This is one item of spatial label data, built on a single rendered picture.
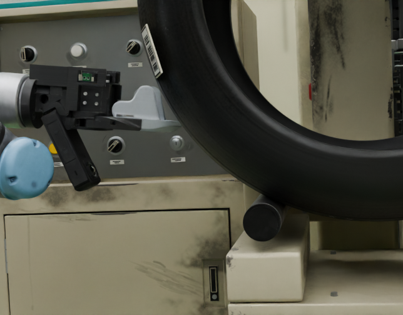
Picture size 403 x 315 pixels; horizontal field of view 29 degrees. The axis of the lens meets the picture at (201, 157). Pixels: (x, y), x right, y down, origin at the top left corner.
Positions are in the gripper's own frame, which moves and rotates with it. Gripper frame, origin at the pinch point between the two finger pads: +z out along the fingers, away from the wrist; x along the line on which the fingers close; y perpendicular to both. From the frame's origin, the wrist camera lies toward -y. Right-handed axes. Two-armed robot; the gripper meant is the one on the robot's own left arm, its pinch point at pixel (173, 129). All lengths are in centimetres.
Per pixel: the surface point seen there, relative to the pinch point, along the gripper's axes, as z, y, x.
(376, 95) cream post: 27.2, 6.9, 25.8
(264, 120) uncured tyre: 13.0, 2.2, -12.2
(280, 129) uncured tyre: 15.0, 1.3, -12.2
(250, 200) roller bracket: 8.8, -11.4, 23.2
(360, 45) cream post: 24.1, 14.5, 25.8
